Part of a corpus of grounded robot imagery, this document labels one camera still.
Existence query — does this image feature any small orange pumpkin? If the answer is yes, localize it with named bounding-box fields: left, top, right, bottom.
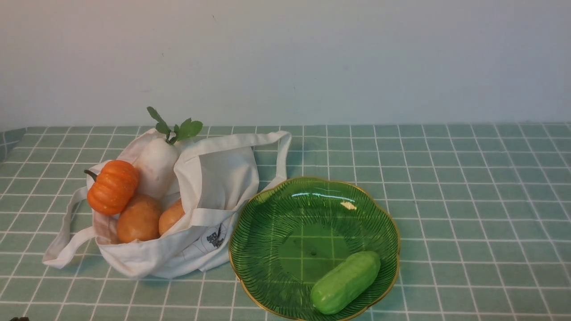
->
left=84, top=159, right=140, bottom=217

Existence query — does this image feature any white cloth tote bag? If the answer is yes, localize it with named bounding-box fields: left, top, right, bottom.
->
left=42, top=131, right=292, bottom=279

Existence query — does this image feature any green glass plate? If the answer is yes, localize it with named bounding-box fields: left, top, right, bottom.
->
left=229, top=177, right=401, bottom=321

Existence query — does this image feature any small brown potato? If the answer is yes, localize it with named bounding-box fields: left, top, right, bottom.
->
left=158, top=199, right=184, bottom=236

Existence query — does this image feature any white radish with leaves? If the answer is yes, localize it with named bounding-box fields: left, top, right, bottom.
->
left=134, top=106, right=203, bottom=199

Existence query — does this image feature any green cucumber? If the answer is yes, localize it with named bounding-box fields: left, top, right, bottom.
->
left=310, top=251, right=381, bottom=315

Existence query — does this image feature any large brown potato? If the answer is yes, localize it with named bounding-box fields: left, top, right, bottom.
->
left=116, top=194, right=163, bottom=243

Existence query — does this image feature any green checkered tablecloth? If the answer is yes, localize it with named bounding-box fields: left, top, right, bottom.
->
left=0, top=123, right=571, bottom=321

